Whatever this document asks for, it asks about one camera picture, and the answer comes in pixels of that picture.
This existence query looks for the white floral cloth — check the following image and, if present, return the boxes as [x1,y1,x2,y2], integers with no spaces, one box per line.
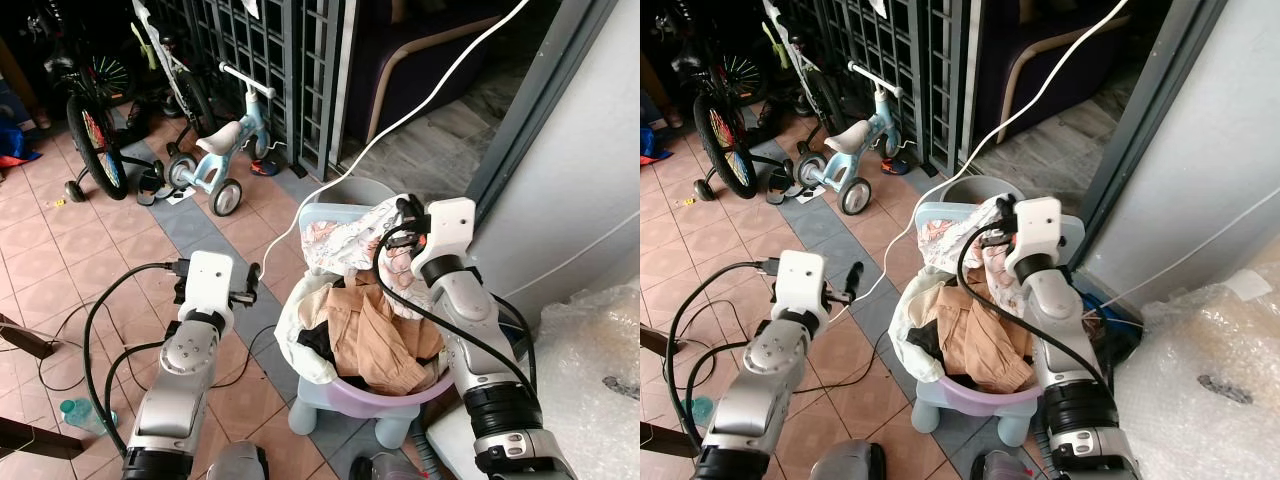
[299,193,443,323]
[913,193,1028,313]

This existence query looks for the grey plastic bucket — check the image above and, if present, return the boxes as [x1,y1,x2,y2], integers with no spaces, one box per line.
[334,176,399,209]
[942,174,1014,207]

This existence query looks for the light blue plastic stool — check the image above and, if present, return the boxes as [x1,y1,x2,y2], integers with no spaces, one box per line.
[288,200,429,451]
[908,200,1088,448]

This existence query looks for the plain white garment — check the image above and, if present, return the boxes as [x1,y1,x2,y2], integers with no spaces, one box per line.
[889,293,953,387]
[274,288,343,387]

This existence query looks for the black garment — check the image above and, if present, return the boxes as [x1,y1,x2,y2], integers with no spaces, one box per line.
[298,318,448,369]
[904,318,953,368]

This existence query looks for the light blue balance bike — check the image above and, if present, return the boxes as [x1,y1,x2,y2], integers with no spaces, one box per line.
[164,61,277,219]
[796,59,907,217]

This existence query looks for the tan garment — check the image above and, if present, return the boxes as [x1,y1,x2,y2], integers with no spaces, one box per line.
[933,283,1038,394]
[323,283,443,397]

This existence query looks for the grey robot left leg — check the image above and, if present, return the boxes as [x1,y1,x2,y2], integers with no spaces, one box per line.
[204,439,270,480]
[807,439,887,480]

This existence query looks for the grey robot leg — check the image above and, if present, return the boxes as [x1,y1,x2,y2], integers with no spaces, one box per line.
[204,439,270,480]
[807,439,887,480]
[349,451,432,480]
[964,449,1047,480]

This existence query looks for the lavender plastic basin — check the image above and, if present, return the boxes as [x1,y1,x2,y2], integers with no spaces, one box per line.
[905,295,1046,421]
[285,290,461,409]

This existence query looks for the dark purple armchair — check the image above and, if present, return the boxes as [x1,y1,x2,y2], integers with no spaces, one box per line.
[975,0,1143,143]
[345,0,533,143]

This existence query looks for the dark wooden furniture leg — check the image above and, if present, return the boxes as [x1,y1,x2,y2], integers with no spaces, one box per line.
[640,419,697,453]
[0,414,87,462]
[0,312,60,362]
[640,324,684,358]

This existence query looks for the black children's bicycle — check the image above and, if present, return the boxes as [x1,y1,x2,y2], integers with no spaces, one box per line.
[18,0,168,206]
[676,25,793,203]

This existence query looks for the dark metal grille gate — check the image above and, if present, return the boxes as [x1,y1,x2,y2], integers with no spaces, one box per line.
[788,0,978,178]
[168,0,348,183]

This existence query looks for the blue bag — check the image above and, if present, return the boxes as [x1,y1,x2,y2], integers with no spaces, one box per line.
[640,123,674,167]
[0,118,44,170]

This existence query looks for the grey robot right leg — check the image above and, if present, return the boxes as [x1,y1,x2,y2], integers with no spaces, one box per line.
[964,449,1047,480]
[349,451,432,480]

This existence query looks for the bubble wrap covering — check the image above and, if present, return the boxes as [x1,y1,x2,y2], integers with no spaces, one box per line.
[425,283,641,480]
[1123,263,1280,480]

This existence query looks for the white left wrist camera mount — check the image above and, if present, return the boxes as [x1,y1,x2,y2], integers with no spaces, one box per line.
[771,249,830,314]
[177,251,237,317]

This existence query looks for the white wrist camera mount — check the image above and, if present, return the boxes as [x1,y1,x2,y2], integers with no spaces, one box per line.
[771,249,830,314]
[177,251,237,317]
[1012,196,1064,257]
[424,197,479,264]

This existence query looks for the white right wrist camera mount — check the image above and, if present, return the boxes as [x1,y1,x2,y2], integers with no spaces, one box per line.
[424,197,479,264]
[1012,196,1064,257]

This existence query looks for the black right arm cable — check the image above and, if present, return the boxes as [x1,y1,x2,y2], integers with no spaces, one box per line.
[955,222,1117,403]
[375,222,542,421]

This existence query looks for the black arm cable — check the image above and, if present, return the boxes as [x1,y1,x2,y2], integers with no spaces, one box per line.
[667,258,782,453]
[375,222,542,421]
[955,222,1117,403]
[83,258,191,459]

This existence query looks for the grey door frame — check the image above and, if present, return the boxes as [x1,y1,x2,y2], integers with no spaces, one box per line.
[1074,0,1218,268]
[464,0,623,228]

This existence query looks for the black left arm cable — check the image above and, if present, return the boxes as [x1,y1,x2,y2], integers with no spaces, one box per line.
[83,258,191,459]
[667,258,782,453]

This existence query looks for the long white cable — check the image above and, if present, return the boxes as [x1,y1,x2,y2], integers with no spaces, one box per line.
[262,0,533,283]
[828,0,1132,313]

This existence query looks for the white frame bicycle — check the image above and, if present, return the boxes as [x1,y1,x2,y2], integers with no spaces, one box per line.
[758,0,848,138]
[128,0,218,141]

